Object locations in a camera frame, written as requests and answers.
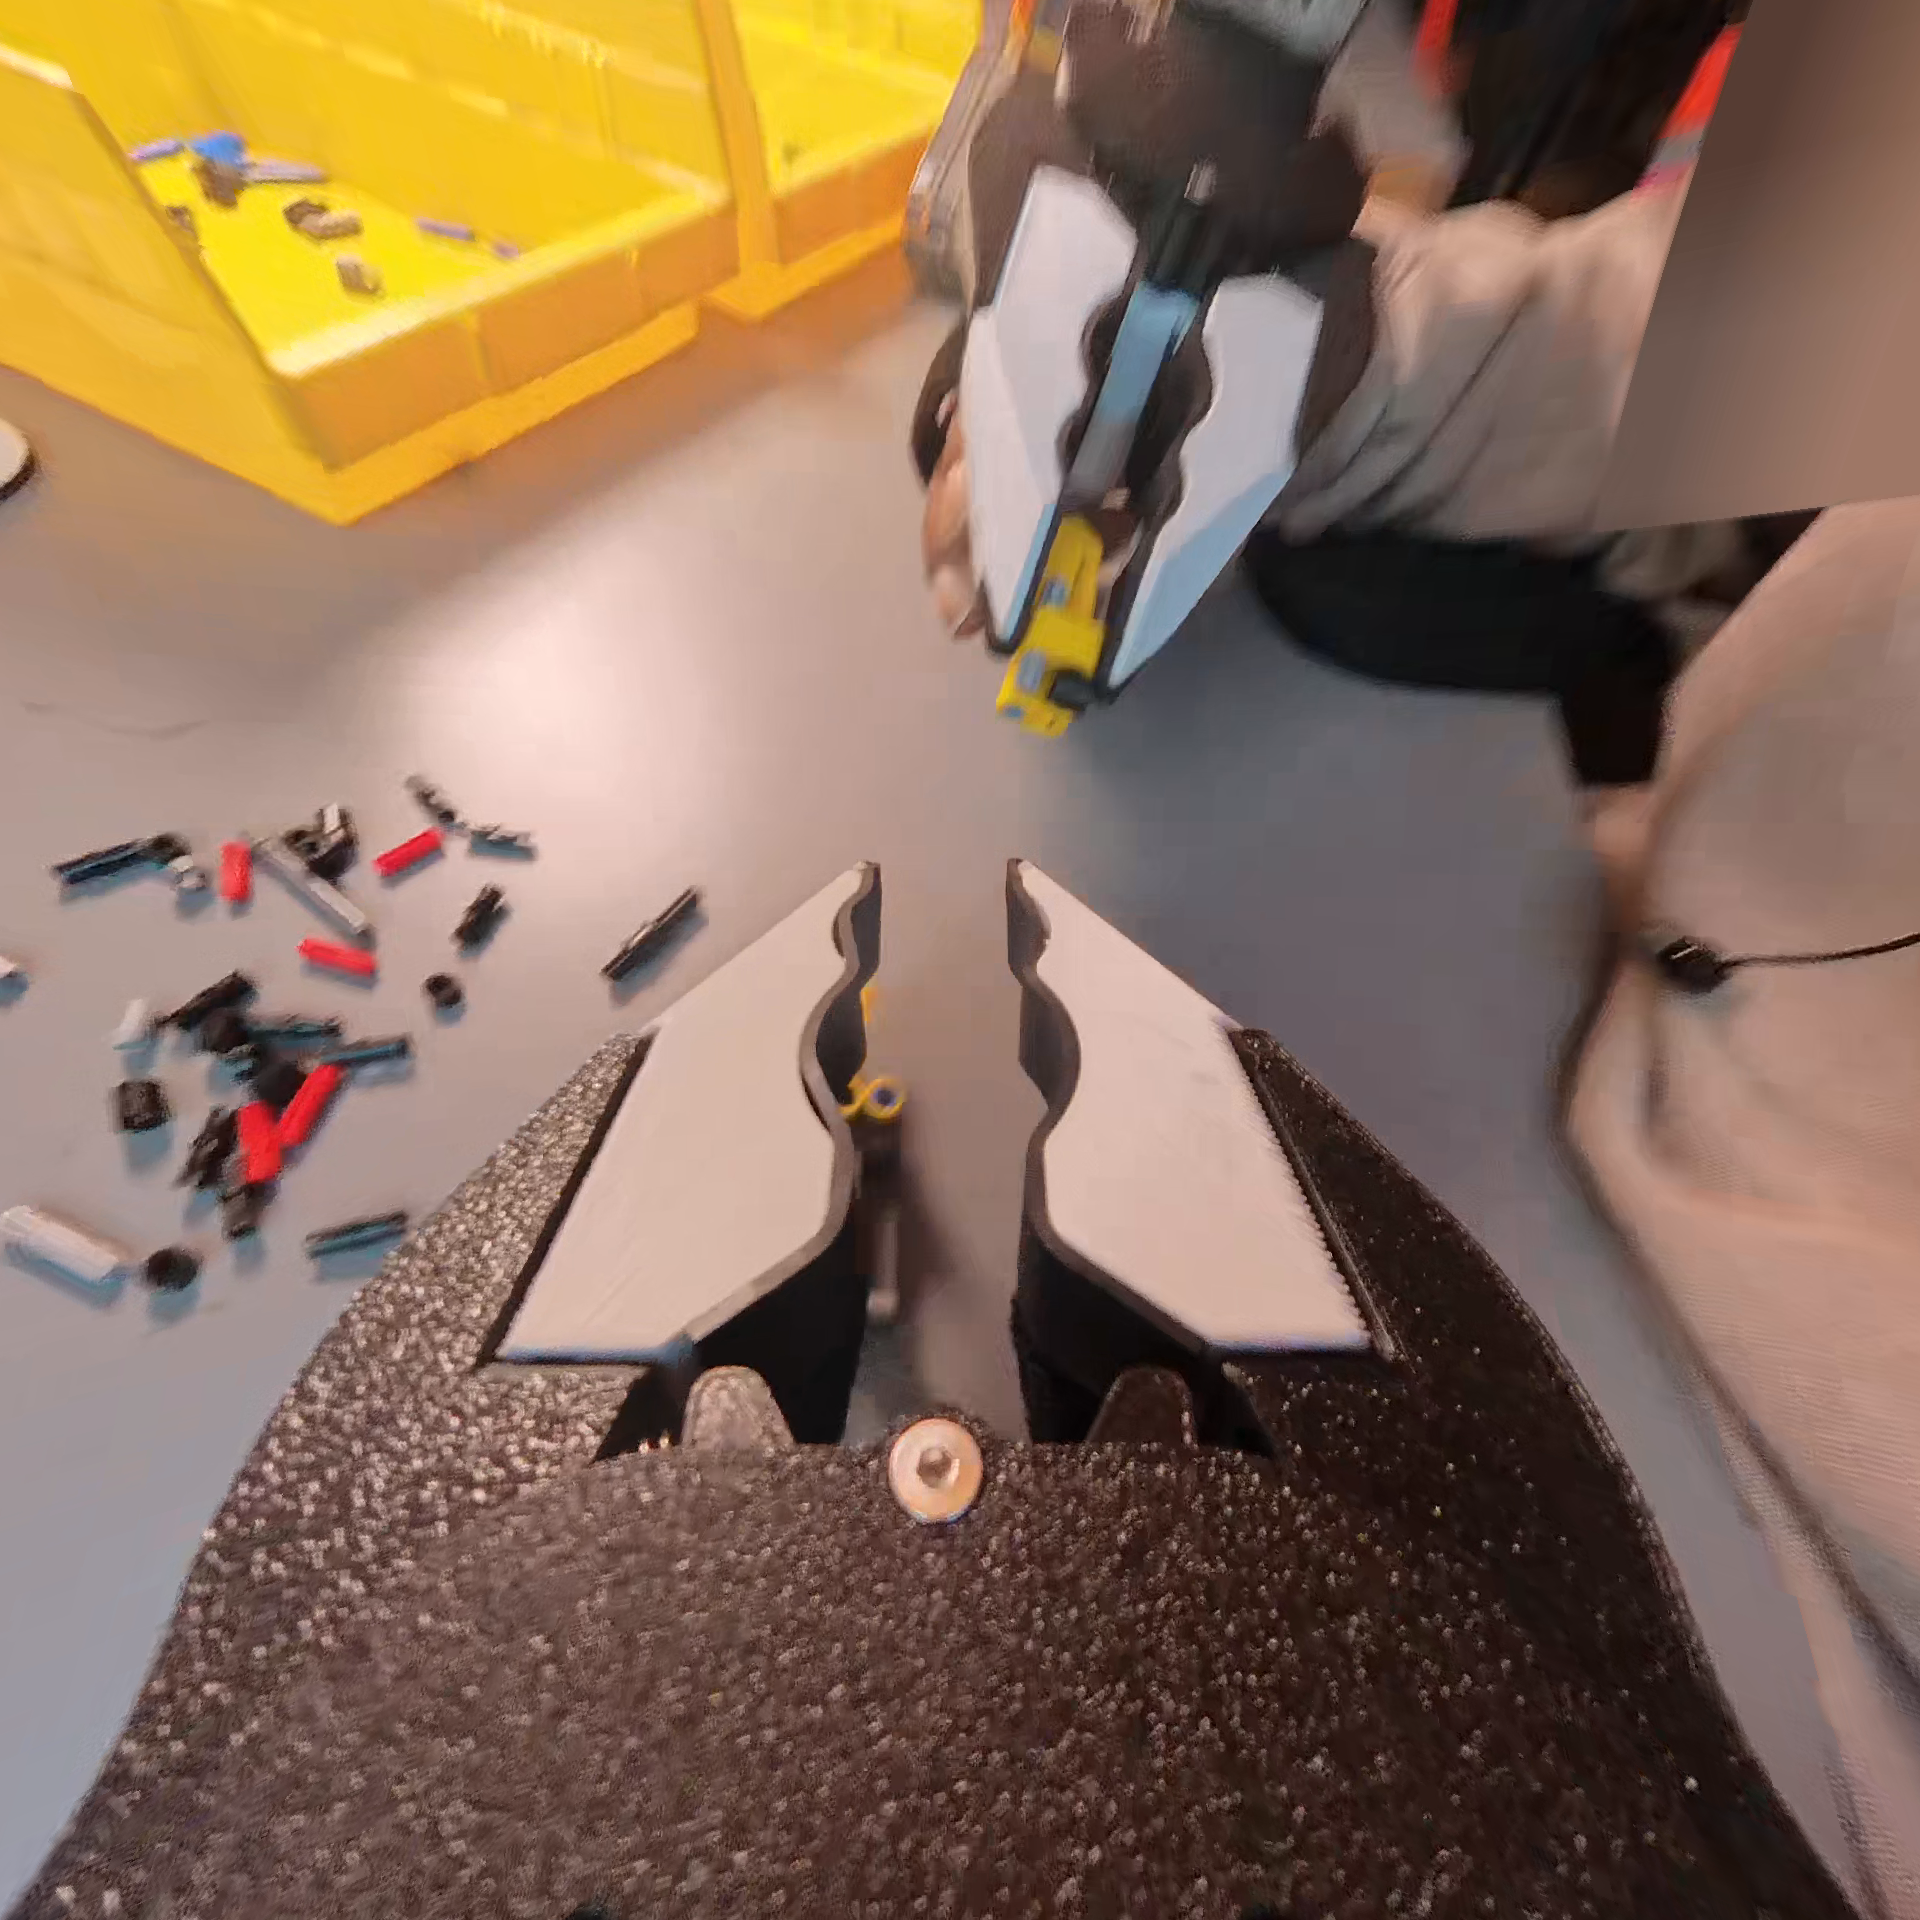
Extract grey desk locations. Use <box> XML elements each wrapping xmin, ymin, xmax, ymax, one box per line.
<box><xmin>0</xmin><ymin>256</ymin><xmax>1843</xmax><ymax>1920</ymax></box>

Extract yellow plastic bin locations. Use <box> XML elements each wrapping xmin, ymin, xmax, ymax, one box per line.
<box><xmin>0</xmin><ymin>0</ymin><xmax>736</xmax><ymax>526</ymax></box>
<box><xmin>698</xmin><ymin>0</ymin><xmax>1007</xmax><ymax>324</ymax></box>

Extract small yellow building piece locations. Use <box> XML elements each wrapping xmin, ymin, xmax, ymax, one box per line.
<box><xmin>845</xmin><ymin>1065</ymin><xmax>907</xmax><ymax>1323</ymax></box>

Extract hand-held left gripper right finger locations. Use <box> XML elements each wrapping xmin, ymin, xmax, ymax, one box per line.
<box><xmin>1001</xmin><ymin>860</ymin><xmax>1382</xmax><ymax>1440</ymax></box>

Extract blue grey pieces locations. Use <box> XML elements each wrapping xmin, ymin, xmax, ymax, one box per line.
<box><xmin>123</xmin><ymin>127</ymin><xmax>519</xmax><ymax>300</ymax></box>

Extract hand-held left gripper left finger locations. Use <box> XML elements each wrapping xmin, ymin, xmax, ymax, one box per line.
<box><xmin>494</xmin><ymin>860</ymin><xmax>889</xmax><ymax>1444</ymax></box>

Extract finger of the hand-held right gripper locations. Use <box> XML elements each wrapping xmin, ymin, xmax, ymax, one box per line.
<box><xmin>1099</xmin><ymin>265</ymin><xmax>1330</xmax><ymax>701</ymax></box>
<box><xmin>948</xmin><ymin>159</ymin><xmax>1168</xmax><ymax>683</ymax></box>

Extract person's torso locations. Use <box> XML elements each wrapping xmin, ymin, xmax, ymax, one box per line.
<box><xmin>1564</xmin><ymin>501</ymin><xmax>1920</xmax><ymax>1920</ymax></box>

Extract pile of black red pieces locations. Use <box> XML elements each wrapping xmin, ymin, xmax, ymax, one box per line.
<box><xmin>0</xmin><ymin>768</ymin><xmax>711</xmax><ymax>1295</ymax></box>

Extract person's right forearm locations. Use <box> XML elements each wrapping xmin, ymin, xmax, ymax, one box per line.
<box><xmin>1264</xmin><ymin>182</ymin><xmax>1803</xmax><ymax>573</ymax></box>

